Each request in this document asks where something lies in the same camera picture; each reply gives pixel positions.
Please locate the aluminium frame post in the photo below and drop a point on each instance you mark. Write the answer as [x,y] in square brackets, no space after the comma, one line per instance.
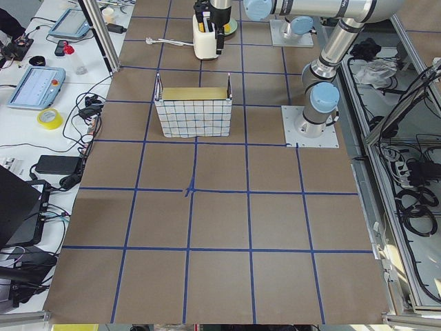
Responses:
[97,24]

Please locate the yellow tape roll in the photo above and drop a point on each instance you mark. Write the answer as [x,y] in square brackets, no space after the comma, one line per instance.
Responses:
[50,119]

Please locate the teach pendant tablet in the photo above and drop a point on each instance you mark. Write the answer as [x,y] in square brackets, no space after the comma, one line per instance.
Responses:
[38,88]
[72,24]

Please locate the black monitor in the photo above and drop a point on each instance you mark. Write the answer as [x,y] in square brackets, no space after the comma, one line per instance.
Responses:
[23,204]

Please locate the black power adapter brick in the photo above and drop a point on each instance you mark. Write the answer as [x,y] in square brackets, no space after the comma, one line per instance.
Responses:
[55,164]

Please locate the paper cup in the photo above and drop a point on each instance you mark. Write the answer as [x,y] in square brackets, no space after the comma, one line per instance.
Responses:
[108,15]

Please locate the checkered fabric storage basket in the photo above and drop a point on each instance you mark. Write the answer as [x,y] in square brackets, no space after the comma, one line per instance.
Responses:
[186,112]

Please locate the black tape roll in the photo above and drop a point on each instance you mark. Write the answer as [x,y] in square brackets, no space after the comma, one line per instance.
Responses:
[37,61]

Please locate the red and black tool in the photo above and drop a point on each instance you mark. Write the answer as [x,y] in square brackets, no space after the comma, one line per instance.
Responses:
[63,48]

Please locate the white two-slot toaster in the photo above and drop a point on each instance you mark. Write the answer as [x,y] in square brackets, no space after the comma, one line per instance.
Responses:
[204,43]

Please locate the upper teach pendant tablet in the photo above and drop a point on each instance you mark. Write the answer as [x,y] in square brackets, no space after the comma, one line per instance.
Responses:
[72,24]

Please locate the light green plate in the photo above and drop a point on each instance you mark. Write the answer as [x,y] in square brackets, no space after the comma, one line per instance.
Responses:
[230,27]

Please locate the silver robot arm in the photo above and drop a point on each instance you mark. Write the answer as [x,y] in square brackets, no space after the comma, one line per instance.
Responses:
[321,95]
[354,15]

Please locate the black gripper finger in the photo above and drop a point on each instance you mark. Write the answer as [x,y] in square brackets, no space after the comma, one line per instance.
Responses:
[220,39]

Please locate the lower teach pendant tablet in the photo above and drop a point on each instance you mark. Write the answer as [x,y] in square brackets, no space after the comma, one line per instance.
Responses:
[38,88]

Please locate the crumpled white cloth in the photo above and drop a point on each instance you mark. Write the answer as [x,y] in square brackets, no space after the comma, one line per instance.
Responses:
[377,73]

